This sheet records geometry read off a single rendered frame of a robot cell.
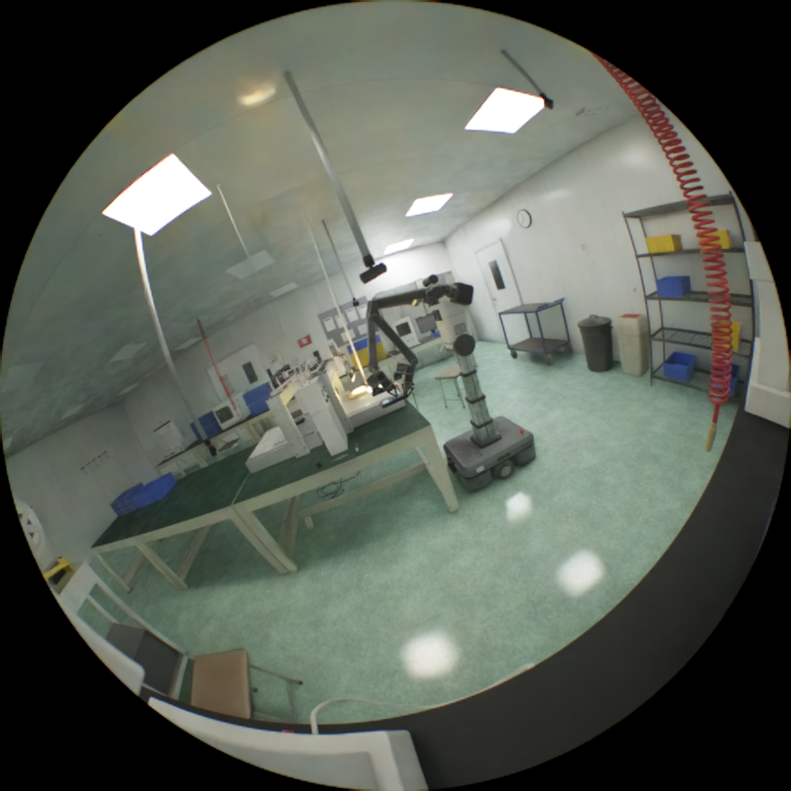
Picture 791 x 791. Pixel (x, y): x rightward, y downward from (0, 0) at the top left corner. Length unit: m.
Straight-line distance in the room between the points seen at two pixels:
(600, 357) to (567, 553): 2.54
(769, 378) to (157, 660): 3.31
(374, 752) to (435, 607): 1.16
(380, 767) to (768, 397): 1.51
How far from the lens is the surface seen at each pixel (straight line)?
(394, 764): 0.57
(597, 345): 3.53
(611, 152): 3.62
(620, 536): 1.75
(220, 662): 1.52
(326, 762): 0.47
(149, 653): 2.19
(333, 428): 1.62
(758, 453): 1.25
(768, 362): 1.38
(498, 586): 1.58
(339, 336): 6.14
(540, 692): 0.66
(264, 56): 1.56
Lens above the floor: 1.41
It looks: 17 degrees down
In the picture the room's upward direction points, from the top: 22 degrees counter-clockwise
